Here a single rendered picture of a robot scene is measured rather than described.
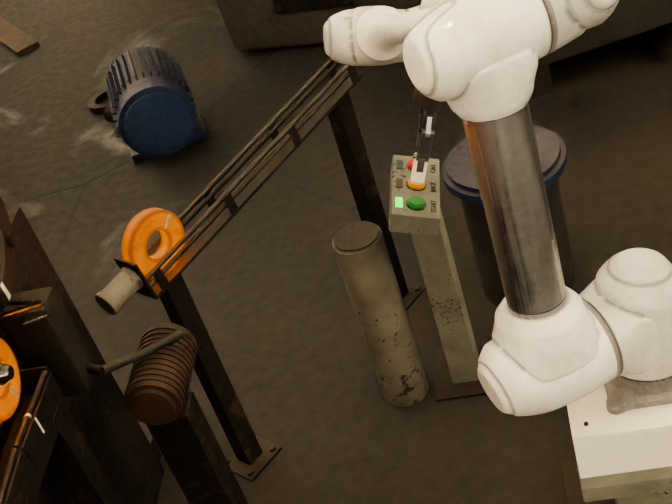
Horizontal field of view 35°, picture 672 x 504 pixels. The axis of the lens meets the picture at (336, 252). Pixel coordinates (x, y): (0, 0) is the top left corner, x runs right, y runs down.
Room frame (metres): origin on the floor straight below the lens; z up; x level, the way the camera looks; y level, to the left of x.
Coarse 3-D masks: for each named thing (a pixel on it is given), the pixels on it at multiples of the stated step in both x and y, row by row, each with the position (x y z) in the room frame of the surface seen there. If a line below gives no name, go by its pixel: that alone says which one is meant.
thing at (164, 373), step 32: (160, 352) 1.84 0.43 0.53; (192, 352) 1.88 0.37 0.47; (128, 384) 1.80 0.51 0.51; (160, 384) 1.75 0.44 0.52; (160, 416) 1.74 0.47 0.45; (192, 416) 1.78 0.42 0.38; (160, 448) 1.79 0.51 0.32; (192, 448) 1.77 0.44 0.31; (192, 480) 1.78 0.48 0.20; (224, 480) 1.78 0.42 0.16
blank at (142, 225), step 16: (160, 208) 2.03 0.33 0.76; (128, 224) 1.99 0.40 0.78; (144, 224) 1.98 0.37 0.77; (160, 224) 2.00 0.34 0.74; (176, 224) 2.02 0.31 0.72; (128, 240) 1.96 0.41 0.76; (144, 240) 1.97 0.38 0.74; (176, 240) 2.01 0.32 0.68; (128, 256) 1.94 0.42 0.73; (144, 256) 1.96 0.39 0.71; (160, 256) 1.99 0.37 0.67; (144, 272) 1.95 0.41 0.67
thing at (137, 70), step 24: (144, 48) 3.97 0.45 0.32; (120, 72) 3.82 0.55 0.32; (144, 72) 3.74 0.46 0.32; (168, 72) 3.77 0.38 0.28; (120, 96) 3.69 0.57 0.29; (144, 96) 3.57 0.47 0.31; (168, 96) 3.57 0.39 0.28; (192, 96) 3.72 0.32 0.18; (120, 120) 3.57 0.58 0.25; (144, 120) 3.56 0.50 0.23; (168, 120) 3.57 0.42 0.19; (192, 120) 3.60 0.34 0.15; (144, 144) 3.56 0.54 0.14; (168, 144) 3.57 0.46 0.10
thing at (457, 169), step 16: (544, 128) 2.35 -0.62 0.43; (464, 144) 2.40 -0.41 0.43; (544, 144) 2.28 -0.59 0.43; (560, 144) 2.27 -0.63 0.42; (448, 160) 2.35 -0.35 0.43; (464, 160) 2.32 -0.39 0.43; (544, 160) 2.21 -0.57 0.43; (560, 160) 2.21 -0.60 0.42; (448, 176) 2.30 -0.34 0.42; (464, 176) 2.26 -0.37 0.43; (544, 176) 2.16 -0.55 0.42; (464, 192) 2.21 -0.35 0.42; (560, 192) 2.25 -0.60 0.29; (464, 208) 2.28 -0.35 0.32; (480, 208) 2.21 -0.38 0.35; (560, 208) 2.22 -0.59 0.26; (480, 224) 2.22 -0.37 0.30; (560, 224) 2.21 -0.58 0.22; (480, 240) 2.23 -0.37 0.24; (560, 240) 2.20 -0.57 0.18; (480, 256) 2.25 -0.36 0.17; (560, 256) 2.19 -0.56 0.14; (480, 272) 2.28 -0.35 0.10; (496, 272) 2.21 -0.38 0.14; (496, 288) 2.22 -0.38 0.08; (496, 304) 2.23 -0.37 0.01
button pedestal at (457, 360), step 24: (408, 168) 2.10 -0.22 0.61; (432, 168) 2.10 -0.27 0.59; (408, 192) 2.01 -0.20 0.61; (432, 192) 2.00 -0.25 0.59; (408, 216) 1.92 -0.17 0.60; (432, 216) 1.92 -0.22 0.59; (432, 240) 1.98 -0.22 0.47; (432, 264) 1.99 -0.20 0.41; (432, 288) 1.99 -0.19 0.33; (456, 288) 1.99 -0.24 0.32; (456, 312) 1.98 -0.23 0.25; (456, 336) 1.99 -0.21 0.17; (456, 360) 1.99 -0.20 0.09; (456, 384) 1.99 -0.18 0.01; (480, 384) 1.96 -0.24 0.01
